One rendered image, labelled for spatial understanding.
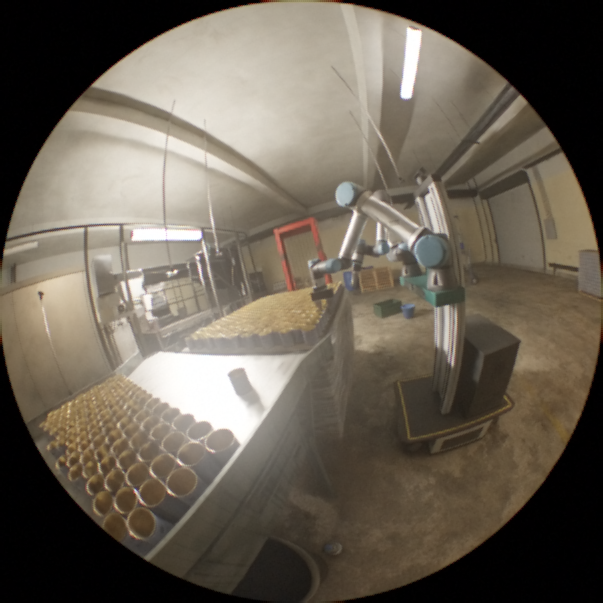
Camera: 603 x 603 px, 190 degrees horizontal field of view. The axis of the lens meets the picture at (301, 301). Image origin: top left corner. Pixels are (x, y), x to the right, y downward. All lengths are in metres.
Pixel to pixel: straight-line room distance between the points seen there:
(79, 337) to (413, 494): 3.56
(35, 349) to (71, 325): 0.69
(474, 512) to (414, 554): 0.42
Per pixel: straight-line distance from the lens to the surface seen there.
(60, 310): 2.97
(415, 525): 1.46
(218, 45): 3.50
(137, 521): 0.45
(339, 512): 1.47
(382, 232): 1.20
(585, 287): 6.58
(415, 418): 1.44
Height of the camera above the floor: 1.42
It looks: 9 degrees down
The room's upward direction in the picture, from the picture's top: 14 degrees counter-clockwise
